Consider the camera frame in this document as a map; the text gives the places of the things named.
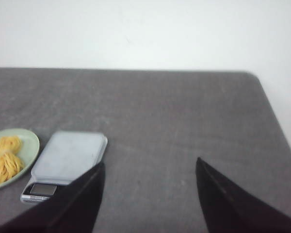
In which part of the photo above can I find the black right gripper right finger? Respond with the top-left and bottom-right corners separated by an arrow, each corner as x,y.
195,158 -> 291,233

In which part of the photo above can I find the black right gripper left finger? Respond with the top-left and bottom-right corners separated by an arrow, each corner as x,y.
0,162 -> 105,233

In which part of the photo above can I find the yellow vermicelli noodle bundle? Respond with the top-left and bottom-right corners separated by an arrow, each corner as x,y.
0,135 -> 24,184

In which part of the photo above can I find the silver digital kitchen scale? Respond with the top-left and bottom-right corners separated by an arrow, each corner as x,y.
20,131 -> 108,203

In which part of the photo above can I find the light green oval plate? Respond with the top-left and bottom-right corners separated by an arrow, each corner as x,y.
0,128 -> 40,189

